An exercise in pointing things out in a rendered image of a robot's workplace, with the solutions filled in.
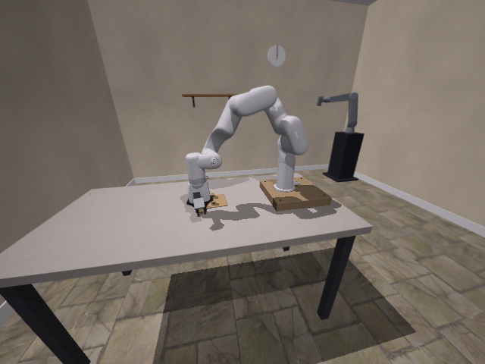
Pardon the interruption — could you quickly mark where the tan square mat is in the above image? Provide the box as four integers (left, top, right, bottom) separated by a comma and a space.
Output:
206, 194, 228, 209

